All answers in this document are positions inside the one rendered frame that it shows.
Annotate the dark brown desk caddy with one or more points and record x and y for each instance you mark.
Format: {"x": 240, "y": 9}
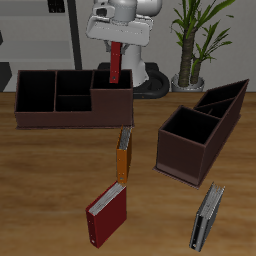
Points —
{"x": 110, "y": 106}
{"x": 186, "y": 156}

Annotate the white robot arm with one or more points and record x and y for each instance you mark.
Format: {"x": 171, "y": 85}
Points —
{"x": 136, "y": 63}

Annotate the green pot plant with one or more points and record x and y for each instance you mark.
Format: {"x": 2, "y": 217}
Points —
{"x": 186, "y": 50}

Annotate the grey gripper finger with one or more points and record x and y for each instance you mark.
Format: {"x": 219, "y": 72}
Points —
{"x": 124, "y": 48}
{"x": 108, "y": 46}

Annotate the thin red book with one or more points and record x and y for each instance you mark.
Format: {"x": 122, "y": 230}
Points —
{"x": 115, "y": 63}

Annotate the grey shelf unit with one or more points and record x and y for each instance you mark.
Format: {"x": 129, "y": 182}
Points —
{"x": 33, "y": 33}

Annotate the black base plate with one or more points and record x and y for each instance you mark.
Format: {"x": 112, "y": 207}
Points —
{"x": 156, "y": 85}

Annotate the dark grey block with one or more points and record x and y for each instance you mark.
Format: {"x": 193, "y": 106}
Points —
{"x": 4, "y": 76}

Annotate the black book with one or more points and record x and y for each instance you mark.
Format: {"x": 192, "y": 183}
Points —
{"x": 201, "y": 226}

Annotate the orange book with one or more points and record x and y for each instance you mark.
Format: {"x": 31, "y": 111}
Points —
{"x": 122, "y": 163}

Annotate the small black box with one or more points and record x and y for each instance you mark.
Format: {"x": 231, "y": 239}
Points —
{"x": 56, "y": 5}

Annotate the thick red book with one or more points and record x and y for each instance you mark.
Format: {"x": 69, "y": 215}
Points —
{"x": 110, "y": 216}

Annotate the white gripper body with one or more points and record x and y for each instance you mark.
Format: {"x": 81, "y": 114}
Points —
{"x": 120, "y": 31}

